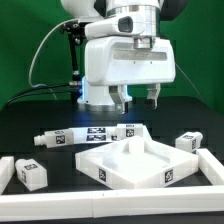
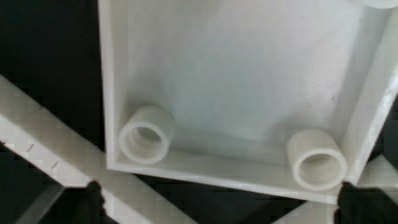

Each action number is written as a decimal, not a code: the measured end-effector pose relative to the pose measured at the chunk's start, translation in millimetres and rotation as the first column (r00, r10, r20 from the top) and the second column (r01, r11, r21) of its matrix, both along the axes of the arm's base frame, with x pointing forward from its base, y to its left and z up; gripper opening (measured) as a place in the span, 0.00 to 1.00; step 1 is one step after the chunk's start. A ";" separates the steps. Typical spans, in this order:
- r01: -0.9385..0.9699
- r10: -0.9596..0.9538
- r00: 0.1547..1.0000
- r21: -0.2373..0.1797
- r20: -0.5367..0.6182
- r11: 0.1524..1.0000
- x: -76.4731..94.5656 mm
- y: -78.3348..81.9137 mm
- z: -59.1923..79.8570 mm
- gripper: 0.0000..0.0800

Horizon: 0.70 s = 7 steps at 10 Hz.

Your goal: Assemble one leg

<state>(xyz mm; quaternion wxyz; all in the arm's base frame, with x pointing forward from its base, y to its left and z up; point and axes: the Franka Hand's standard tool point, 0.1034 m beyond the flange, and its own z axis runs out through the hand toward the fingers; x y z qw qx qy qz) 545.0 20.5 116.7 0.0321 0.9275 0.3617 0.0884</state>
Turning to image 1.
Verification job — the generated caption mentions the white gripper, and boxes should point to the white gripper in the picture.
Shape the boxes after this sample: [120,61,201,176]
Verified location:
[85,37,175,114]

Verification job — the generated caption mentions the white square tabletop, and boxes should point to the white square tabletop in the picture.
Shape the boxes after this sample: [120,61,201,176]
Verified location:
[75,136,198,189]

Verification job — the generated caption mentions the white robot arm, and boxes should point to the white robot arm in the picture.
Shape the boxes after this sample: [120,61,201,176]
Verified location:
[61,0,188,114]

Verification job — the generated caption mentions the paper sheet with tags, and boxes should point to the paper sheet with tags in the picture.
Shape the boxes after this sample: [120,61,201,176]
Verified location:
[72,126,118,144]

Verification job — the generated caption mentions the white fence right bar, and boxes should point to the white fence right bar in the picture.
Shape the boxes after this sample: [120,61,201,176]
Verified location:
[196,148,224,185]

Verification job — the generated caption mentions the white fence bar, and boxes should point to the white fence bar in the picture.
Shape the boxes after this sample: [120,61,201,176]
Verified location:
[0,185,224,222]
[0,156,15,195]
[196,148,224,185]

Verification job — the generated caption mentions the white fence front bar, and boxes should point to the white fence front bar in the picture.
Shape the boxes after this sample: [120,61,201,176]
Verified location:
[0,185,224,222]

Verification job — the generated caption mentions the white fence left bar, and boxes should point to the white fence left bar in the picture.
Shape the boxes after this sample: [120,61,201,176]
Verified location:
[0,156,15,195]

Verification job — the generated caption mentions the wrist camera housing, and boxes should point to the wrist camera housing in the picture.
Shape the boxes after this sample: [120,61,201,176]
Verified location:
[85,13,145,38]

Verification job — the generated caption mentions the grey cable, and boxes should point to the grey cable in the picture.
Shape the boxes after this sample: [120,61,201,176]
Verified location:
[27,18,81,88]

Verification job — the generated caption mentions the black cables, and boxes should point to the black cables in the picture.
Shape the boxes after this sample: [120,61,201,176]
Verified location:
[6,82,83,106]

